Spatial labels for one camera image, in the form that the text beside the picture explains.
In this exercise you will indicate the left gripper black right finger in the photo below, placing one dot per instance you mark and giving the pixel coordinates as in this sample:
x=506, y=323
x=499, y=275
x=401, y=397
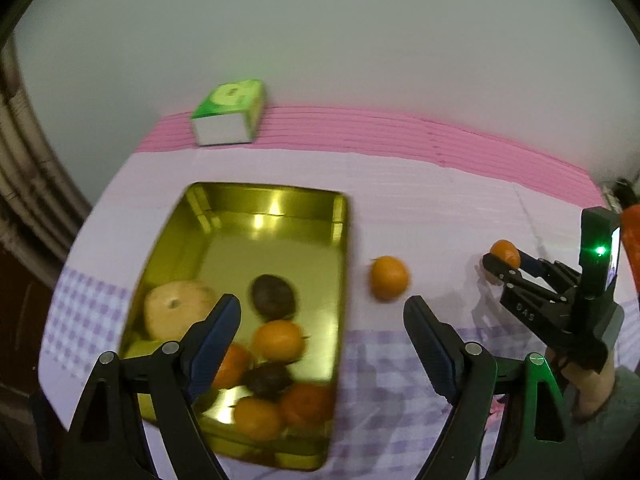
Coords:
x=535, y=439

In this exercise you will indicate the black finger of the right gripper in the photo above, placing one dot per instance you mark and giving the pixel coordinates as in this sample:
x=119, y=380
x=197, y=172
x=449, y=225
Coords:
x=508, y=277
x=556, y=274

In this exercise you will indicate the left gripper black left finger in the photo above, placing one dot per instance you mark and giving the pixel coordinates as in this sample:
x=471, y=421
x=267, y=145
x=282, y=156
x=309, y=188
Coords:
x=107, y=438

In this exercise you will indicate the orange tangerine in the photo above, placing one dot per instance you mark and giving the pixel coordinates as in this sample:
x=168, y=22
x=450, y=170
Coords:
x=257, y=419
x=506, y=252
x=307, y=405
x=237, y=361

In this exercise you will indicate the yellow orange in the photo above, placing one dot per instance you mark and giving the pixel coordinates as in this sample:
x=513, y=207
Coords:
x=279, y=341
x=389, y=278

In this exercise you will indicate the pale yellow apple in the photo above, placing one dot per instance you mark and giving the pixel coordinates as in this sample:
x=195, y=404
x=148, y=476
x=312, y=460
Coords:
x=169, y=310

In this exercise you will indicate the large dark passion fruit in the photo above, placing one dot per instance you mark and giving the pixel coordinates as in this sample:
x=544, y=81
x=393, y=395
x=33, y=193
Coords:
x=273, y=298

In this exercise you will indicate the green round fruit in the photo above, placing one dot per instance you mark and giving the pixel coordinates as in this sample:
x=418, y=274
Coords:
x=141, y=348

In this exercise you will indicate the small dark passion fruit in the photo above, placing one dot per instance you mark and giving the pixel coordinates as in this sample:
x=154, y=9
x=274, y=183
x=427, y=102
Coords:
x=268, y=380

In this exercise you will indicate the grey sleeve forearm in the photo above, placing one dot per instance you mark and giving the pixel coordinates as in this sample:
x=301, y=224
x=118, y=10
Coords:
x=609, y=440

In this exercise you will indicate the right hand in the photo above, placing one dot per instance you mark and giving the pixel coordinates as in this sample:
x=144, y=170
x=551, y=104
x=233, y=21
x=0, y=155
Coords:
x=592, y=388

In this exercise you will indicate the orange plastic bag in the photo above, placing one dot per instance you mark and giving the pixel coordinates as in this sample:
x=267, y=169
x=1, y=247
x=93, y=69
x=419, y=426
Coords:
x=630, y=225

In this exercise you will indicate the clutter beside bag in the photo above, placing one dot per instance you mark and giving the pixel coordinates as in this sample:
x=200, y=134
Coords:
x=619, y=194

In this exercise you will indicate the pink purple checkered tablecloth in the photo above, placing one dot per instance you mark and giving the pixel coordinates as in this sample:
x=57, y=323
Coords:
x=427, y=201

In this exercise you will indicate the red gold toffee tin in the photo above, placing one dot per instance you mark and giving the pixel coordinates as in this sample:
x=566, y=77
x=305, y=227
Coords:
x=226, y=235

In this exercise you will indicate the dark wooden furniture edge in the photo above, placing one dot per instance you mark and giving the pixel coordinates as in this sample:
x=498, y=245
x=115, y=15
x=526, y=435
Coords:
x=42, y=209

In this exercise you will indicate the green tissue box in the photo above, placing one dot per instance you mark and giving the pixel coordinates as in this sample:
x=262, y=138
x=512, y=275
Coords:
x=230, y=114

